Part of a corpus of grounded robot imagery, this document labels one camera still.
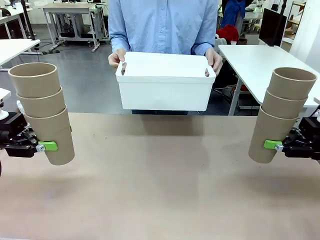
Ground red fabric item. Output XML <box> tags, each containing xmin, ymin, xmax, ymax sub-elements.
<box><xmin>215</xmin><ymin>24</ymin><xmax>240</xmax><ymax>43</ymax></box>

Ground person's right hand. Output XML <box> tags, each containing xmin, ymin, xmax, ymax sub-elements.
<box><xmin>107</xmin><ymin>48</ymin><xmax>127</xmax><ymax>71</ymax></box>

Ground white plastic basket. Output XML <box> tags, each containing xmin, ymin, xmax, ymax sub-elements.
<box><xmin>115</xmin><ymin>51</ymin><xmax>217</xmax><ymax>112</ymax></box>

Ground person's left hand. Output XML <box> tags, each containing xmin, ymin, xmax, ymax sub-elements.
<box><xmin>205</xmin><ymin>47</ymin><xmax>224</xmax><ymax>76</ymax></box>

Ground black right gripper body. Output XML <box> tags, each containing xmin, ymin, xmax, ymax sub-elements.
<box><xmin>283</xmin><ymin>116</ymin><xmax>320</xmax><ymax>161</ymax></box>

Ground grey metal workbench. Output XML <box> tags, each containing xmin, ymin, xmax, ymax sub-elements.
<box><xmin>41</xmin><ymin>1</ymin><xmax>111</xmax><ymax>53</ymax></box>

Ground person's blue jeans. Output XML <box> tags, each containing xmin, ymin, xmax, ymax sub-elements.
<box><xmin>131</xmin><ymin>108</ymin><xmax>189</xmax><ymax>116</ymax></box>

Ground white table with rounded corners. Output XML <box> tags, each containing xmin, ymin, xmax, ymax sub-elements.
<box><xmin>217</xmin><ymin>44</ymin><xmax>320</xmax><ymax>117</ymax></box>

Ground beige paper cup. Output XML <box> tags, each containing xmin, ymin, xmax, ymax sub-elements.
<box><xmin>24</xmin><ymin>104</ymin><xmax>76</xmax><ymax>167</ymax></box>
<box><xmin>16</xmin><ymin>85</ymin><xmax>67</xmax><ymax>119</ymax></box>
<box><xmin>8</xmin><ymin>62</ymin><xmax>62</xmax><ymax>99</ymax></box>
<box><xmin>267</xmin><ymin>67</ymin><xmax>318</xmax><ymax>102</ymax></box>
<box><xmin>248</xmin><ymin>104</ymin><xmax>300</xmax><ymax>165</ymax></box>
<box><xmin>261</xmin><ymin>87</ymin><xmax>309</xmax><ymax>120</ymax></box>

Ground person's left forearm blue sleeve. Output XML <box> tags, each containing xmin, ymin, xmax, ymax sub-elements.
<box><xmin>190</xmin><ymin>37</ymin><xmax>218</xmax><ymax>57</ymax></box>

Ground person's light blue shirt torso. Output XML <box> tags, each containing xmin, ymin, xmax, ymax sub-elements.
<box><xmin>107</xmin><ymin>0</ymin><xmax>219</xmax><ymax>57</ymax></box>

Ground black computer monitor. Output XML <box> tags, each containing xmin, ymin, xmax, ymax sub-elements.
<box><xmin>258</xmin><ymin>7</ymin><xmax>288</xmax><ymax>48</ymax></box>

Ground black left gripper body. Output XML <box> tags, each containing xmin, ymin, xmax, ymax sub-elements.
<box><xmin>0</xmin><ymin>112</ymin><xmax>36</xmax><ymax>159</ymax></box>

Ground person's right forearm blue sleeve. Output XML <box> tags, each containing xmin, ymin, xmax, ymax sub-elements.
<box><xmin>108</xmin><ymin>27</ymin><xmax>131</xmax><ymax>55</ymax></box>

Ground black vertical pole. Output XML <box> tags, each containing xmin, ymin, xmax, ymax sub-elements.
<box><xmin>20</xmin><ymin>0</ymin><xmax>36</xmax><ymax>41</ymax></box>

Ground dark blue jacket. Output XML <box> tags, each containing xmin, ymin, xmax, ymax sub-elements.
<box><xmin>219</xmin><ymin>0</ymin><xmax>247</xmax><ymax>30</ymax></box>

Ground white desk with white legs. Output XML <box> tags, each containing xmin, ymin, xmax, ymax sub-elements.
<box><xmin>0</xmin><ymin>38</ymin><xmax>41</xmax><ymax>72</ymax></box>

